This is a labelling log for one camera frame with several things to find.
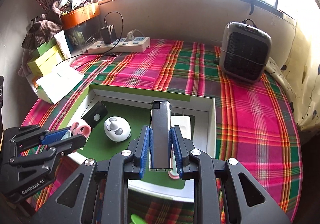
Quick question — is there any white upright carton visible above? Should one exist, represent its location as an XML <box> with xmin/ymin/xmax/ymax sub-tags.
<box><xmin>54</xmin><ymin>30</ymin><xmax>72</xmax><ymax>60</ymax></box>

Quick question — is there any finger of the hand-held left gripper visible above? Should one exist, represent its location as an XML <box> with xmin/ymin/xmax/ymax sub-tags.
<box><xmin>4</xmin><ymin>125</ymin><xmax>73</xmax><ymax>151</ymax></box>
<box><xmin>9</xmin><ymin>135</ymin><xmax>87</xmax><ymax>168</ymax></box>

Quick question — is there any green carton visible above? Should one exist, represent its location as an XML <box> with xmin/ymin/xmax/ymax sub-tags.
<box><xmin>36</xmin><ymin>38</ymin><xmax>58</xmax><ymax>56</ymax></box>

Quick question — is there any black charger block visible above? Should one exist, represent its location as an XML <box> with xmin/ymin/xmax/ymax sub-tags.
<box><xmin>101</xmin><ymin>25</ymin><xmax>117</xmax><ymax>44</ymax></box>

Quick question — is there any pink looped plastic tool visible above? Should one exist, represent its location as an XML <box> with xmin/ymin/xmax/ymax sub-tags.
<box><xmin>71</xmin><ymin>119</ymin><xmax>92</xmax><ymax>144</ymax></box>

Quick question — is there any black charger cable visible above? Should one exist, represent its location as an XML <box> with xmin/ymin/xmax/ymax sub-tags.
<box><xmin>56</xmin><ymin>12</ymin><xmax>124</xmax><ymax>67</ymax></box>

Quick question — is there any green cardboard box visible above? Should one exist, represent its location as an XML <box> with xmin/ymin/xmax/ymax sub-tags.
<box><xmin>51</xmin><ymin>83</ymin><xmax>217</xmax><ymax>203</ymax></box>

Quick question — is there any yellow carton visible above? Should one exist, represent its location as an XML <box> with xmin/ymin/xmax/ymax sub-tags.
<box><xmin>27</xmin><ymin>45</ymin><xmax>64</xmax><ymax>76</ymax></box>

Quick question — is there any checkered cloth bag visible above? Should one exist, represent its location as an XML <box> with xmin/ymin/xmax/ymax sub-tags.
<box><xmin>22</xmin><ymin>14</ymin><xmax>63</xmax><ymax>48</ymax></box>

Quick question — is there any white power strip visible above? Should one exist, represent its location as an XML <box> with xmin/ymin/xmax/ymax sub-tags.
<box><xmin>87</xmin><ymin>36</ymin><xmax>151</xmax><ymax>54</ymax></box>

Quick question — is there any white plug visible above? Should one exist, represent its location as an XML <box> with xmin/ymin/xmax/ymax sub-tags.
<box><xmin>125</xmin><ymin>30</ymin><xmax>144</xmax><ymax>42</ymax></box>

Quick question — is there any green and white spool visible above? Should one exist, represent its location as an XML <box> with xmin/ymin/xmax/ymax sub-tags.
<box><xmin>130</xmin><ymin>213</ymin><xmax>148</xmax><ymax>224</ymax></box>

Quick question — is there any white paper sheet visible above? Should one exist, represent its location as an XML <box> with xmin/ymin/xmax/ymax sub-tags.
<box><xmin>36</xmin><ymin>65</ymin><xmax>85</xmax><ymax>105</ymax></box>

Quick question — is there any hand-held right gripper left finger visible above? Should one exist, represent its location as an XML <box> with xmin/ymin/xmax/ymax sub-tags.
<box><xmin>29</xmin><ymin>125</ymin><xmax>152</xmax><ymax>224</ymax></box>

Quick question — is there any cream heart-print curtain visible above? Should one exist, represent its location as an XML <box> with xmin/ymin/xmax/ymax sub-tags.
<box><xmin>280</xmin><ymin>14</ymin><xmax>320</xmax><ymax>129</ymax></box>

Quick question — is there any dark storage box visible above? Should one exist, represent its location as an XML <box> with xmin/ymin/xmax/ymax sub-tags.
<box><xmin>64</xmin><ymin>18</ymin><xmax>103</xmax><ymax>52</ymax></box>

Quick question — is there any grey portable heater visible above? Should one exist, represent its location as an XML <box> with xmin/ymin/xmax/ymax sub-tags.
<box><xmin>219</xmin><ymin>21</ymin><xmax>272</xmax><ymax>83</ymax></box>

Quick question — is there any plaid blanket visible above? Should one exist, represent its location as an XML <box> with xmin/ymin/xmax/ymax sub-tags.
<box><xmin>21</xmin><ymin>39</ymin><xmax>303</xmax><ymax>224</ymax></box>

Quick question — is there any white power adapter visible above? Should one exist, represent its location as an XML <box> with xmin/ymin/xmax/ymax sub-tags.
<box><xmin>171</xmin><ymin>112</ymin><xmax>195</xmax><ymax>168</ymax></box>

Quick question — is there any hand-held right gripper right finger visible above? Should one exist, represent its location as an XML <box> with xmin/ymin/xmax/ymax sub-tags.
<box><xmin>169</xmin><ymin>125</ymin><xmax>292</xmax><ymax>224</ymax></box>

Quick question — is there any orange basket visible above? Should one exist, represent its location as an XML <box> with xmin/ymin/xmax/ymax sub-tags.
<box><xmin>61</xmin><ymin>2</ymin><xmax>100</xmax><ymax>30</ymax></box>

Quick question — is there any silver lighter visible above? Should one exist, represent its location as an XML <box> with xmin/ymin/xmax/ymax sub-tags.
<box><xmin>149</xmin><ymin>100</ymin><xmax>174</xmax><ymax>171</ymax></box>

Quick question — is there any white panda toy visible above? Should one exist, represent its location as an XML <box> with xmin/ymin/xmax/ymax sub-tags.
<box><xmin>104</xmin><ymin>116</ymin><xmax>132</xmax><ymax>142</ymax></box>

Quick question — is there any black flashlight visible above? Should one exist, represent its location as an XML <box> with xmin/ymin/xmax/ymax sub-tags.
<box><xmin>82</xmin><ymin>102</ymin><xmax>108</xmax><ymax>130</ymax></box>

